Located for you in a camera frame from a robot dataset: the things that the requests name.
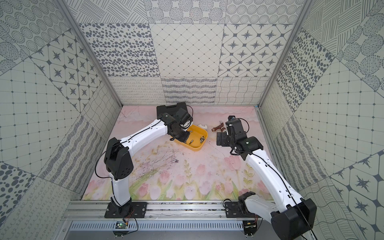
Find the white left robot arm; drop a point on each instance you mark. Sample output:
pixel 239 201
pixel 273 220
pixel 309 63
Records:
pixel 119 153

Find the brown water tap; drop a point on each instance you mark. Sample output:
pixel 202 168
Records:
pixel 219 127

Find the small green circuit board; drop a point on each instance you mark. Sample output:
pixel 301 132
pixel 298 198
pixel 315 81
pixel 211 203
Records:
pixel 121 225

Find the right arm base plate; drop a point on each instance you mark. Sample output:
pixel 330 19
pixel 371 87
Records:
pixel 234 209

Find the yellow plastic storage box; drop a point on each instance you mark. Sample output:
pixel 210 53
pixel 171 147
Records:
pixel 195 134

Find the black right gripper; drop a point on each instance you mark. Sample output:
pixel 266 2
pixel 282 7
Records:
pixel 222 136

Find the aluminium mounting rail frame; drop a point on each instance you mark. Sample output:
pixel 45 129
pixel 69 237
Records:
pixel 160 215

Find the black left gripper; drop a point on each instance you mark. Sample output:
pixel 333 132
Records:
pixel 177 132

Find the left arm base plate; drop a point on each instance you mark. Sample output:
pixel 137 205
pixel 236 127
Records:
pixel 129 209

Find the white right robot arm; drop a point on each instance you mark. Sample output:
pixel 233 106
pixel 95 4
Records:
pixel 290 215

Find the white pipe tee fitting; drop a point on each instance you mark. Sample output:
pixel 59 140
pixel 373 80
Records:
pixel 203 126

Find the black plastic tool case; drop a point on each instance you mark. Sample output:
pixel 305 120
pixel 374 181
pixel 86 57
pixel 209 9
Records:
pixel 171 109

